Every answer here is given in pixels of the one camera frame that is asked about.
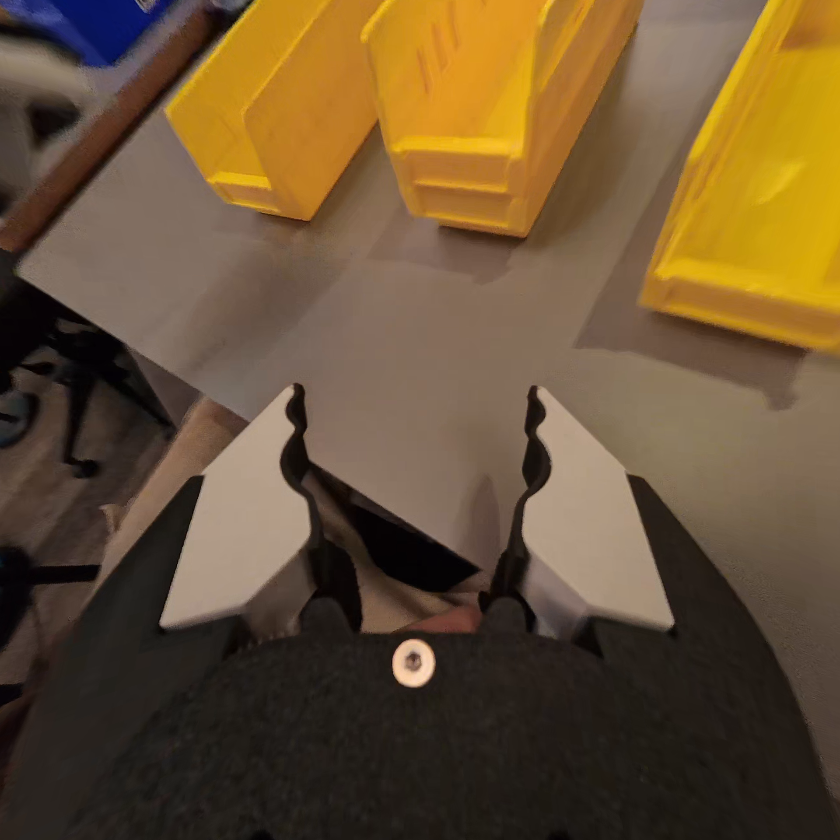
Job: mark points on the person's beige trousers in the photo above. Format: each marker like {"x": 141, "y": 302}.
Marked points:
{"x": 164, "y": 472}

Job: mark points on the grey desk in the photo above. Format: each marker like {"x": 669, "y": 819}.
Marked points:
{"x": 394, "y": 315}

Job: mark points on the blue box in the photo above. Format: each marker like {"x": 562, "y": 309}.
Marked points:
{"x": 98, "y": 26}

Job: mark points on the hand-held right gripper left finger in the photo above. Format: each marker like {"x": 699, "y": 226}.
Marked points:
{"x": 243, "y": 525}

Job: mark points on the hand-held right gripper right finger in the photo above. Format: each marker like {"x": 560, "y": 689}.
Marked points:
{"x": 590, "y": 525}

